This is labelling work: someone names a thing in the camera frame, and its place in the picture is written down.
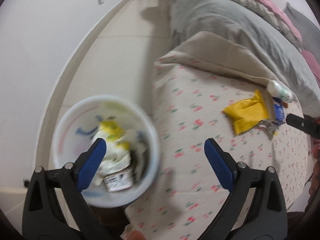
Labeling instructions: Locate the blue almond drink carton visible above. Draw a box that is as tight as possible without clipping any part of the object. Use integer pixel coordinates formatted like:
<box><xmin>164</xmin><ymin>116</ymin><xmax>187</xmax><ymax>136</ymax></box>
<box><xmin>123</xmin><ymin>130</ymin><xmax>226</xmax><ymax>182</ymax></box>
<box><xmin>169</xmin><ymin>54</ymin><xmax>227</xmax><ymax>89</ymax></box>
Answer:
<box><xmin>272</xmin><ymin>97</ymin><xmax>286</xmax><ymax>126</ymax></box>

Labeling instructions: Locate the yellow snack bag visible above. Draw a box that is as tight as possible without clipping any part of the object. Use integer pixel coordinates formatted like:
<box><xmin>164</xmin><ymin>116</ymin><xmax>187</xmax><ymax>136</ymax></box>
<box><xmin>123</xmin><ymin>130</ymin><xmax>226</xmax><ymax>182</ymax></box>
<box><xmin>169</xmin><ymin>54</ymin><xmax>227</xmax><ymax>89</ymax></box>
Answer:
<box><xmin>223</xmin><ymin>89</ymin><xmax>278</xmax><ymax>135</ymax></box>

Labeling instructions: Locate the white plastic trash bin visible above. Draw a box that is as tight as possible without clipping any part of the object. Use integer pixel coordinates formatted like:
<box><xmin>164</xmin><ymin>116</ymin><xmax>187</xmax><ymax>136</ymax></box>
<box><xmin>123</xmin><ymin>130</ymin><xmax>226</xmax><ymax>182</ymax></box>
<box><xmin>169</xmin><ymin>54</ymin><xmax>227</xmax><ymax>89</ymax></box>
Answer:
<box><xmin>52</xmin><ymin>95</ymin><xmax>160</xmax><ymax>208</ymax></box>

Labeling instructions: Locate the crumpled trash in bin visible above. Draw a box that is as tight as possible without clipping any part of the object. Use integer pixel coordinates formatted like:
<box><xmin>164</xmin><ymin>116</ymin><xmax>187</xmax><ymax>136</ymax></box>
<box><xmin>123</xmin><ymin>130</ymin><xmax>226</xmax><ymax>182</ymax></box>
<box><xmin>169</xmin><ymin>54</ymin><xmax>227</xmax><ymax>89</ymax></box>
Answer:
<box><xmin>91</xmin><ymin>119</ymin><xmax>148</xmax><ymax>192</ymax></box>

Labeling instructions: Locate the person's left hand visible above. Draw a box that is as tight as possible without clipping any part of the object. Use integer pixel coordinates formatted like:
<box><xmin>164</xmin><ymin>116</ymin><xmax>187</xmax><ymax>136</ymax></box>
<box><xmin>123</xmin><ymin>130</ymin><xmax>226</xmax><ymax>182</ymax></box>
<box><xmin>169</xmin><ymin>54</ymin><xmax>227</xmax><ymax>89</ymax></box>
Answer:
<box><xmin>127</xmin><ymin>229</ymin><xmax>146</xmax><ymax>240</ymax></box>

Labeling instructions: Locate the white AD milk bottle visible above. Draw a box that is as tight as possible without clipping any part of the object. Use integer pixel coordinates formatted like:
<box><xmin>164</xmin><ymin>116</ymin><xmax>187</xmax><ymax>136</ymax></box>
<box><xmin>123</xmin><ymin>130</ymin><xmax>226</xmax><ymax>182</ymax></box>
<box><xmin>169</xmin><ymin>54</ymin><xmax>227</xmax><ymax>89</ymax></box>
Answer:
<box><xmin>266</xmin><ymin>81</ymin><xmax>293</xmax><ymax>103</ymax></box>

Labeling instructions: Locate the grey pillow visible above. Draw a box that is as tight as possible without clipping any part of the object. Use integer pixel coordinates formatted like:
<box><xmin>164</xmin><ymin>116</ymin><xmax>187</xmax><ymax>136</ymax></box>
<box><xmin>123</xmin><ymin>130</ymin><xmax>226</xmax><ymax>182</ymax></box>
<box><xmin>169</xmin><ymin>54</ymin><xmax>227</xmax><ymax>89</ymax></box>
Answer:
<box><xmin>284</xmin><ymin>2</ymin><xmax>319</xmax><ymax>48</ymax></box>

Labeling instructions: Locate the cherry print bed sheet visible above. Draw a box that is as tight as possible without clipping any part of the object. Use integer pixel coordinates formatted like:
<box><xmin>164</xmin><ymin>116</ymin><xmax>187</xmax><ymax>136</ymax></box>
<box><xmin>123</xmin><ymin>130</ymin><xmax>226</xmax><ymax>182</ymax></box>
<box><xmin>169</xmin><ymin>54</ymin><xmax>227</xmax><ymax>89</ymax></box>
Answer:
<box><xmin>123</xmin><ymin>31</ymin><xmax>312</xmax><ymax>240</ymax></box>

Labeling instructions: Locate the pink grey quilt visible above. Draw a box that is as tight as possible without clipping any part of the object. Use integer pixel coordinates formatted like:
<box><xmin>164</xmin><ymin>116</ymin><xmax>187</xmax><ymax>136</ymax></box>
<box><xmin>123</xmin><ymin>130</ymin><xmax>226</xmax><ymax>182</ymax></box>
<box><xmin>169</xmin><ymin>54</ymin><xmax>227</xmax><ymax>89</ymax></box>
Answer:
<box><xmin>157</xmin><ymin>0</ymin><xmax>320</xmax><ymax>81</ymax></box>

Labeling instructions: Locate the grey duvet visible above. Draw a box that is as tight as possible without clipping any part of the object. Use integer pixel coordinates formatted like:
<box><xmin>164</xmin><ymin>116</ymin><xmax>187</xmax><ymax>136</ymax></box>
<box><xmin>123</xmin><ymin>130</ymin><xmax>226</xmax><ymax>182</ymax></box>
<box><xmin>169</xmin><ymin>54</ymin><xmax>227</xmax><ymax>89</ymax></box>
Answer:
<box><xmin>170</xmin><ymin>0</ymin><xmax>319</xmax><ymax>118</ymax></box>

